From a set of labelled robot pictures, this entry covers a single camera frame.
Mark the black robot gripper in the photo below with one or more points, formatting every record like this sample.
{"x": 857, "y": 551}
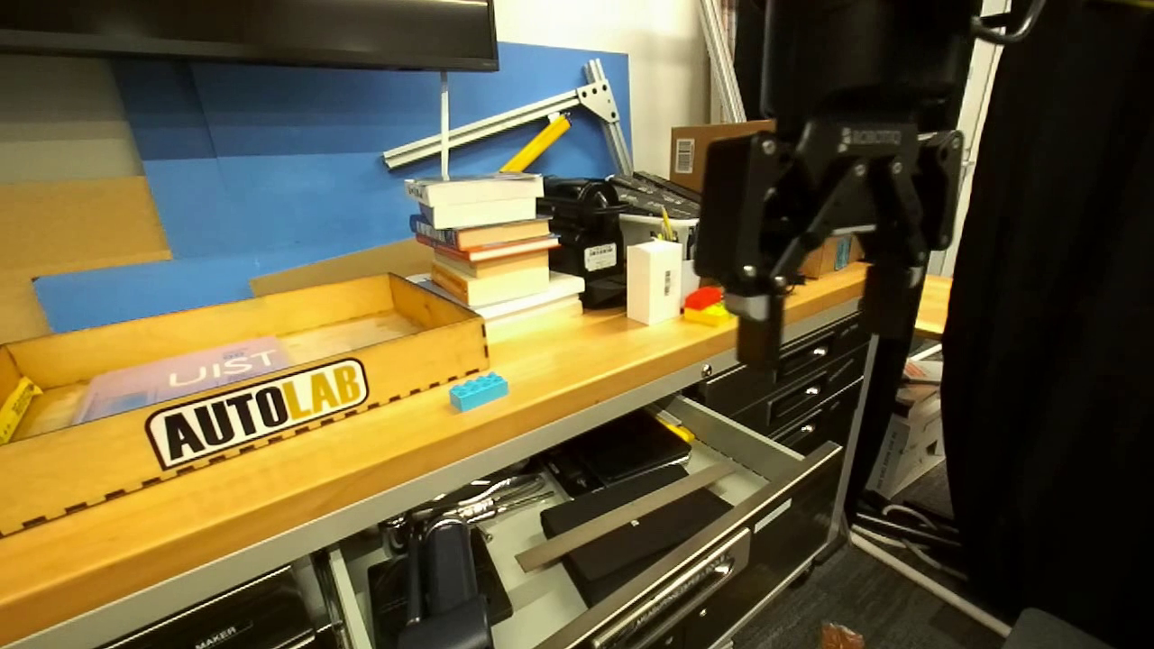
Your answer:
{"x": 768, "y": 199}

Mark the grey tool drawer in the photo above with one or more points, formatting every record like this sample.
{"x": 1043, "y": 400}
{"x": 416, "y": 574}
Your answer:
{"x": 781, "y": 516}

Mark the blue lego brick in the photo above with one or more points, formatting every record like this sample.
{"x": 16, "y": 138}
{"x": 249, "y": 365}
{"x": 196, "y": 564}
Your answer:
{"x": 477, "y": 389}

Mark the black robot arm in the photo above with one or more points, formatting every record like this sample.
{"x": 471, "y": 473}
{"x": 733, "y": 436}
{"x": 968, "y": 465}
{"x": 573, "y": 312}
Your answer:
{"x": 864, "y": 102}

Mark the closed black drawer cabinet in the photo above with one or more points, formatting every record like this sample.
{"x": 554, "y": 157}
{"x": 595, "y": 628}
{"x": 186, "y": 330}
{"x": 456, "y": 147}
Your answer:
{"x": 808, "y": 396}

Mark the red and yellow blocks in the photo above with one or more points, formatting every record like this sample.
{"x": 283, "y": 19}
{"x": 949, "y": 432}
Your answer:
{"x": 705, "y": 308}

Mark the white small box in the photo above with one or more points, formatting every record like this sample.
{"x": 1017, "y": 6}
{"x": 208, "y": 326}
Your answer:
{"x": 655, "y": 281}

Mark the cardboard box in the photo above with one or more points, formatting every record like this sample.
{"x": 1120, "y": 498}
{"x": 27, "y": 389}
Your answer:
{"x": 690, "y": 145}

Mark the black curtain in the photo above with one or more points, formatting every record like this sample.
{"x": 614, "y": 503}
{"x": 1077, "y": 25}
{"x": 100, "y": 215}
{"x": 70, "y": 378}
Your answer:
{"x": 1050, "y": 330}

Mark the black device with label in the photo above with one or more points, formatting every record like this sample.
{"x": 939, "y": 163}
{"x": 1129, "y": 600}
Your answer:
{"x": 589, "y": 239}

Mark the yellow level tool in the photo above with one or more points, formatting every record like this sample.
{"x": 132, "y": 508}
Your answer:
{"x": 554, "y": 129}

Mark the stack of books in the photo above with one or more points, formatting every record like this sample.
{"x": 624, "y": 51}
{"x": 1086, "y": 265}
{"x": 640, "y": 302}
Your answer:
{"x": 492, "y": 250}

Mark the black foam pad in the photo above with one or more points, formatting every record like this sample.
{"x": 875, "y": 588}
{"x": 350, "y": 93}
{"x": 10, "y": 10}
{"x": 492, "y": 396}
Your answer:
{"x": 611, "y": 561}

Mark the grey flat bar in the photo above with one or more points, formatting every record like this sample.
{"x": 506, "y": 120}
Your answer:
{"x": 617, "y": 516}

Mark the black power tool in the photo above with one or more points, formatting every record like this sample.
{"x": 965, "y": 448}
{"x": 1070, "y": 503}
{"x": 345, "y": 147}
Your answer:
{"x": 439, "y": 591}

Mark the black monitor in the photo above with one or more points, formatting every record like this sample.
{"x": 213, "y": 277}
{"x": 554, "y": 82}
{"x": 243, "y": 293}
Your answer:
{"x": 366, "y": 33}

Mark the purple UIST booklet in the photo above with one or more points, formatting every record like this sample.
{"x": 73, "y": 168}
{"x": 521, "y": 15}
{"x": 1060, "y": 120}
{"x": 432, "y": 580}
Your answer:
{"x": 179, "y": 376}

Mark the aluminium bracket frame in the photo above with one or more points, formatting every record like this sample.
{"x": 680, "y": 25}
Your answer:
{"x": 594, "y": 93}

